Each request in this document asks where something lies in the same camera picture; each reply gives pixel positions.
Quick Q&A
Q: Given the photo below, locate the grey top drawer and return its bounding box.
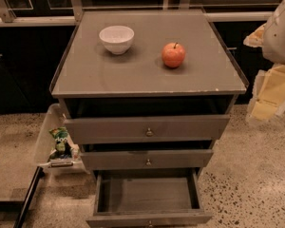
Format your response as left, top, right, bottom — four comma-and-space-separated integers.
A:
65, 115, 230, 144

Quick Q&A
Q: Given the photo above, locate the green snack bag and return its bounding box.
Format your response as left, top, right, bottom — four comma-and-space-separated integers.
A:
49, 127, 71, 160

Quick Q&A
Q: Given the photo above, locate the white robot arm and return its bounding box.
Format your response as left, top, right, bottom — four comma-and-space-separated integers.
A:
243, 0, 285, 121

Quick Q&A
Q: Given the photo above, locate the clear plastic storage bin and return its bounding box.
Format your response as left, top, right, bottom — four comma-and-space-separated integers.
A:
33, 104, 86, 175

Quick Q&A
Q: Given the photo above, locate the grey wooden drawer cabinet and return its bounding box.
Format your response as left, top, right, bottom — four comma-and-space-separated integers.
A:
48, 9, 250, 176

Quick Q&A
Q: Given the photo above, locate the red apple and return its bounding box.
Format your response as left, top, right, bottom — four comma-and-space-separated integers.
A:
161, 43, 186, 68

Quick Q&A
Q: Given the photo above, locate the grey drawer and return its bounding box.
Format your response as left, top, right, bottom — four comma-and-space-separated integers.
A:
81, 149, 213, 170
87, 168, 212, 228
65, 115, 230, 144

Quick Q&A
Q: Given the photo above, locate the grey bottom drawer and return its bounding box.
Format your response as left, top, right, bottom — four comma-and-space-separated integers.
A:
87, 168, 212, 228

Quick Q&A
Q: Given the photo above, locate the grey middle drawer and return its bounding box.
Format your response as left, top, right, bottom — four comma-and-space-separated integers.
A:
81, 149, 213, 170

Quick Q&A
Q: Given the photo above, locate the metal railing frame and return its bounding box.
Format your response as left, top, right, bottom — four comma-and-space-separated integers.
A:
0, 0, 282, 27

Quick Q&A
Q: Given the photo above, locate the white ceramic bowl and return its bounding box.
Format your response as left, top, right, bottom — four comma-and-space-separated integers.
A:
99, 26, 135, 55

